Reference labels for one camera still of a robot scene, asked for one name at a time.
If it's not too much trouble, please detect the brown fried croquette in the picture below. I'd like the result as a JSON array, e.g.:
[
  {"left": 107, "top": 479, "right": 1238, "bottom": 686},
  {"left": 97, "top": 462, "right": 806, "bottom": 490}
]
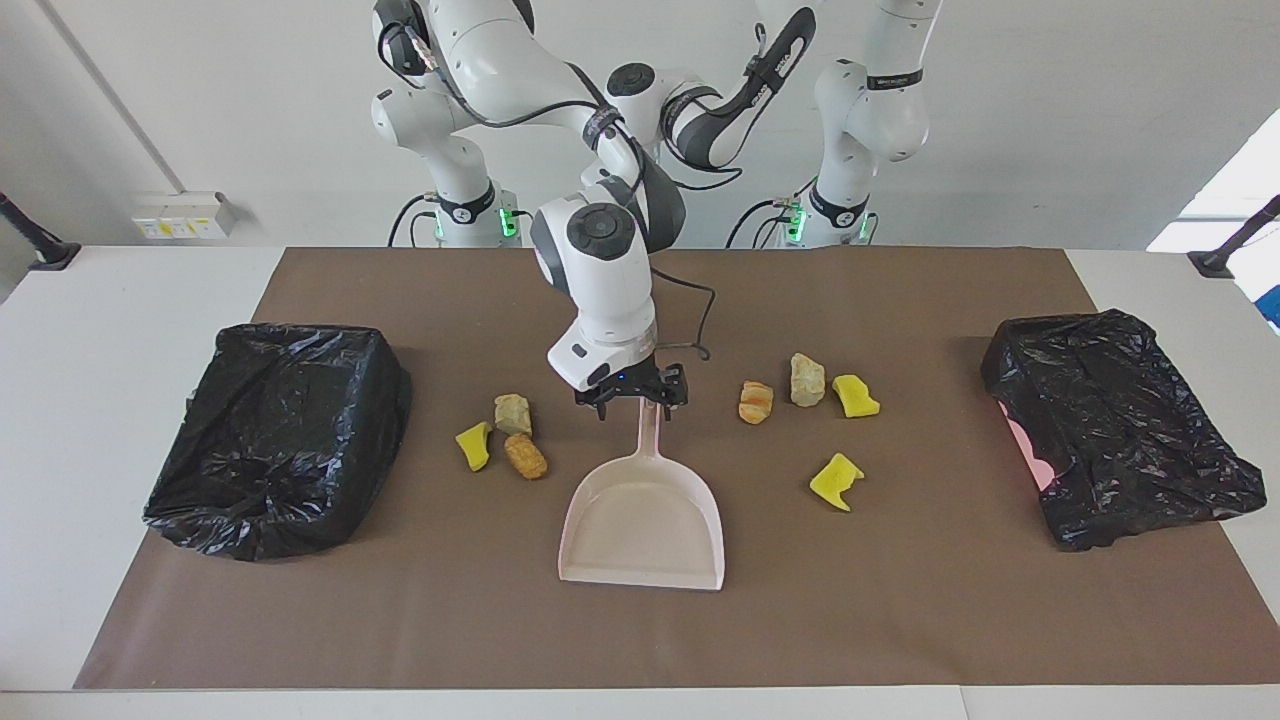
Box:
[{"left": 503, "top": 432, "right": 549, "bottom": 481}]

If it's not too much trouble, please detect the beige plastic dustpan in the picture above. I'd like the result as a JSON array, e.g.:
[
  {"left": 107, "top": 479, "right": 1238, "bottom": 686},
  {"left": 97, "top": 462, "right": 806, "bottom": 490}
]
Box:
[{"left": 558, "top": 400, "right": 726, "bottom": 591}]

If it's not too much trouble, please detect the small yellow sponge piece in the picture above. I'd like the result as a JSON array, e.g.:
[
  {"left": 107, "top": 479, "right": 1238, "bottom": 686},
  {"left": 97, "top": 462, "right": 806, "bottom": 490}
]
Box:
[{"left": 455, "top": 421, "right": 495, "bottom": 472}]

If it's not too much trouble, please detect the large yellow sponge piece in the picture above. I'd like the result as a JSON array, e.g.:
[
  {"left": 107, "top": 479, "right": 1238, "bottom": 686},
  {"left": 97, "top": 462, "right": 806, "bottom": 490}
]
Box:
[{"left": 809, "top": 452, "right": 866, "bottom": 513}]

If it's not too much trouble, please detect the yellow green scrub sponge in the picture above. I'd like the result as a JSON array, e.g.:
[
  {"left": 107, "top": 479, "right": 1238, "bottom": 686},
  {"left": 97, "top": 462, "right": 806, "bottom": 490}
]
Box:
[{"left": 832, "top": 374, "right": 882, "bottom": 419}]

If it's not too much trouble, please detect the black plastic trash bag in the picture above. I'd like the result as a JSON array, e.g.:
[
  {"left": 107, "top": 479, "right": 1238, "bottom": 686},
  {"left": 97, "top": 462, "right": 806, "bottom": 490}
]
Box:
[
  {"left": 143, "top": 322, "right": 413, "bottom": 561},
  {"left": 980, "top": 309, "right": 1268, "bottom": 552}
]

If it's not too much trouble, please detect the pink plastic bin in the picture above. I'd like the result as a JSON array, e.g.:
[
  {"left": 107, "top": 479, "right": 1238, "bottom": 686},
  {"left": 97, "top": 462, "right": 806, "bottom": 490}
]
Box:
[{"left": 1003, "top": 400, "right": 1058, "bottom": 493}]

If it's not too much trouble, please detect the brown table mat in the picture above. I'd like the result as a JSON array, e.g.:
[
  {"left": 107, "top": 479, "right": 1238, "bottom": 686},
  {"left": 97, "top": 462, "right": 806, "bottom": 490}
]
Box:
[{"left": 73, "top": 247, "right": 1280, "bottom": 691}]

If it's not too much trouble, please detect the black clamp stand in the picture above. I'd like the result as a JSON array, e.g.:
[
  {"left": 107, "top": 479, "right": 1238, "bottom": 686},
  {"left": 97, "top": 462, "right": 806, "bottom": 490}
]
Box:
[
  {"left": 1188, "top": 195, "right": 1280, "bottom": 279},
  {"left": 0, "top": 190, "right": 81, "bottom": 271}
]

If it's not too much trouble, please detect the black left base cable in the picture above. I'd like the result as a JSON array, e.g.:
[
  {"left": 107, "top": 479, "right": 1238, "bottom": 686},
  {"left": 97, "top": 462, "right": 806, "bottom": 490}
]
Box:
[{"left": 725, "top": 175, "right": 806, "bottom": 248}]

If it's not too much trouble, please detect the black base cable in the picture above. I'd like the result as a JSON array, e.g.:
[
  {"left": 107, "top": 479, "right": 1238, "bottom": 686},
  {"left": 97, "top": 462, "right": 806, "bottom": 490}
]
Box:
[
  {"left": 725, "top": 175, "right": 806, "bottom": 248},
  {"left": 388, "top": 195, "right": 441, "bottom": 248}
]

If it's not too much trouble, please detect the black right base cable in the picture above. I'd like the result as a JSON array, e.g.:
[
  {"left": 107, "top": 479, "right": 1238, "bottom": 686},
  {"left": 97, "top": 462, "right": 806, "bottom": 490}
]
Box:
[{"left": 388, "top": 195, "right": 441, "bottom": 248}]

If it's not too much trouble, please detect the white wall socket box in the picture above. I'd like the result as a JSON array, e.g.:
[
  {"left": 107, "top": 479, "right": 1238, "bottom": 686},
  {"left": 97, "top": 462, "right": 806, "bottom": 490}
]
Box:
[{"left": 132, "top": 192, "right": 239, "bottom": 241}]

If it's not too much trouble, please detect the white wall cable conduit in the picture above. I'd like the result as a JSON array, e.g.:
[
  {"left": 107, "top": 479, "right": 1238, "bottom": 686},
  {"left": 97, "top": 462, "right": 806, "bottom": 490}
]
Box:
[{"left": 40, "top": 0, "right": 186, "bottom": 196}]

